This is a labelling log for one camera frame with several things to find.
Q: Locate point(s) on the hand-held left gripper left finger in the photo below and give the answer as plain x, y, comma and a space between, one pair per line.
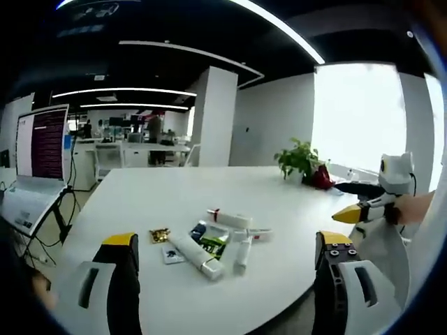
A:
120, 289

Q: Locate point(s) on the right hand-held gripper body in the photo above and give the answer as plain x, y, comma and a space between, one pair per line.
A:
396, 174

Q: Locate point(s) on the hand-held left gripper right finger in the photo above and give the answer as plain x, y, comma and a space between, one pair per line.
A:
335, 289

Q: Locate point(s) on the small dark sachet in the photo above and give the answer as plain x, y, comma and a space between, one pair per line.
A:
173, 254

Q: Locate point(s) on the gold foil skincare sachet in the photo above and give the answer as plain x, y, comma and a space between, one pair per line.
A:
160, 235

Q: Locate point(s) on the large white skincare tube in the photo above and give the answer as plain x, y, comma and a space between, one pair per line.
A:
195, 256

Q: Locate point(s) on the thin white skincare tube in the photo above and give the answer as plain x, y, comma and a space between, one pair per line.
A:
260, 234

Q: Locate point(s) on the blue skincare sachet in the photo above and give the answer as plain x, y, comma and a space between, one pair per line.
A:
198, 231

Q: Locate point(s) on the small white skincare bottle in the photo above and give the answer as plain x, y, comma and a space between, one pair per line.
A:
242, 254

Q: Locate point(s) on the green black skincare sachet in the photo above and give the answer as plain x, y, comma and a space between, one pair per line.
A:
213, 246

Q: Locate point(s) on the clear white skincare sachet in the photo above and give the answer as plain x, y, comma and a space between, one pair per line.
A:
218, 230

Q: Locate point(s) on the white skincare bottle red band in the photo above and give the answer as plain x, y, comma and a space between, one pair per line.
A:
232, 218

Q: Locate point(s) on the person's right hand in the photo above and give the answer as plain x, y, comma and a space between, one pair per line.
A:
415, 207

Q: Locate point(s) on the red bag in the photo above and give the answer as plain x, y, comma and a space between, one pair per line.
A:
321, 178

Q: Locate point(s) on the green potted plant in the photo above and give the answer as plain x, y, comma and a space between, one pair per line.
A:
297, 157

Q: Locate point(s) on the black laptop stand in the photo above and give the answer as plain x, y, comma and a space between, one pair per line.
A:
63, 216

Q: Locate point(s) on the white office desk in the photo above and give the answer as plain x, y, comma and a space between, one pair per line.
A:
139, 146

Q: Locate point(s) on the open silver laptop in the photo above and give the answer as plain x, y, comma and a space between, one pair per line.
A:
38, 164

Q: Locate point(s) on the black computer monitor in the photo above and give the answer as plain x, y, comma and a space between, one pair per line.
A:
115, 122

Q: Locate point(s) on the ceiling light strip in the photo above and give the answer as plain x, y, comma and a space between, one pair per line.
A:
265, 15
209, 56
136, 106
122, 91

